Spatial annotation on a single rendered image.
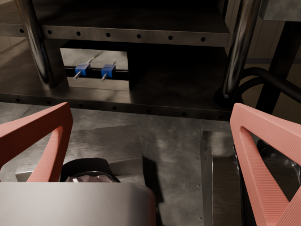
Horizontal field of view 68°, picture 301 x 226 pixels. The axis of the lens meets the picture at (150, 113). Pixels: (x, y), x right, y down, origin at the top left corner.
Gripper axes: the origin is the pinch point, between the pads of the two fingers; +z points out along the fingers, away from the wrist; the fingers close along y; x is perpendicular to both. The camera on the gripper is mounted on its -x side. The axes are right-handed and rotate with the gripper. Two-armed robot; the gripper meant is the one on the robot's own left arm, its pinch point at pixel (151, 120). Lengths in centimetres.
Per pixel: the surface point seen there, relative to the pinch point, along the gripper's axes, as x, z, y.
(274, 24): 65, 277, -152
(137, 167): 30.9, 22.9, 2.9
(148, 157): 39, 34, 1
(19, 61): 40, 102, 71
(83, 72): 31, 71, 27
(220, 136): 33, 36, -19
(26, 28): 15, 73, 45
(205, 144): 33.5, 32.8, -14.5
